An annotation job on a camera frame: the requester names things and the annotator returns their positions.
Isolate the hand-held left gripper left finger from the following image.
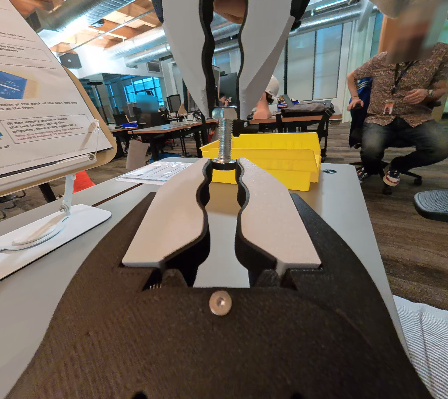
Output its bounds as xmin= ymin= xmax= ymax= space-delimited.
xmin=121 ymin=157 xmax=213 ymax=287

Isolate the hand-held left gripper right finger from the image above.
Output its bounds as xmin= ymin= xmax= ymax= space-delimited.
xmin=235 ymin=157 xmax=322 ymax=287

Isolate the yellow plastic bin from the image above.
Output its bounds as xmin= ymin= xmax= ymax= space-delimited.
xmin=199 ymin=132 xmax=322 ymax=192

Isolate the steel hex bolt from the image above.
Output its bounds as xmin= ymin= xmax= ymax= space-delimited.
xmin=211 ymin=107 xmax=234 ymax=161

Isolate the grey desk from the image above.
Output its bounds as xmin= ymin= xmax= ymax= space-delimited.
xmin=0 ymin=157 xmax=395 ymax=399

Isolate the person's right hand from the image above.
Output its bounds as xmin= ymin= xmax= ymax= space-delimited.
xmin=213 ymin=0 xmax=248 ymax=25

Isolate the laminated paper sheet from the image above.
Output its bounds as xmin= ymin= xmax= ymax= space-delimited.
xmin=115 ymin=161 xmax=194 ymax=185

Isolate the white cardboard sheet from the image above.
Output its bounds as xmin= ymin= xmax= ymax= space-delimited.
xmin=126 ymin=142 xmax=151 ymax=170

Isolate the black pole with disc top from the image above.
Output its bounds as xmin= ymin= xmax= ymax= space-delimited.
xmin=283 ymin=35 xmax=290 ymax=103

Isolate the white document stand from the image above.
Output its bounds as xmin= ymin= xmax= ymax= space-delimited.
xmin=0 ymin=153 xmax=112 ymax=280

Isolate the white hard hat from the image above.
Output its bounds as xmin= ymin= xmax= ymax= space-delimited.
xmin=263 ymin=75 xmax=280 ymax=97

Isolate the orange cone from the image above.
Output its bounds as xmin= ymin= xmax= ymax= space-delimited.
xmin=73 ymin=171 xmax=96 ymax=194

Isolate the dark monitor screen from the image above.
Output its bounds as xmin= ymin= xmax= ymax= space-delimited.
xmin=220 ymin=72 xmax=239 ymax=107

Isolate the mannequin head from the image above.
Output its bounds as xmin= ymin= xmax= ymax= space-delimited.
xmin=253 ymin=91 xmax=280 ymax=120

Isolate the black bag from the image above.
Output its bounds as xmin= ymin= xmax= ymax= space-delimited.
xmin=280 ymin=101 xmax=335 ymax=119

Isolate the blue jacket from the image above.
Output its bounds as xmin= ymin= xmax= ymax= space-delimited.
xmin=349 ymin=76 xmax=374 ymax=147

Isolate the black ceiling speaker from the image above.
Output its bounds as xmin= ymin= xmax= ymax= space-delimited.
xmin=59 ymin=52 xmax=83 ymax=69

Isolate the black mesh office chair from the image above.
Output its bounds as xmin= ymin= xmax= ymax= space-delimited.
xmin=414 ymin=190 xmax=448 ymax=223

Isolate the printed instruction sheet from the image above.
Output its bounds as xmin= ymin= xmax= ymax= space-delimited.
xmin=0 ymin=0 xmax=113 ymax=175

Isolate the person's striped garment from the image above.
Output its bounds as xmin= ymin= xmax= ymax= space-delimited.
xmin=392 ymin=295 xmax=448 ymax=399

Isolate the round metal air duct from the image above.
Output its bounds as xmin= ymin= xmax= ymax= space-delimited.
xmin=124 ymin=47 xmax=182 ymax=69
xmin=105 ymin=26 xmax=168 ymax=60

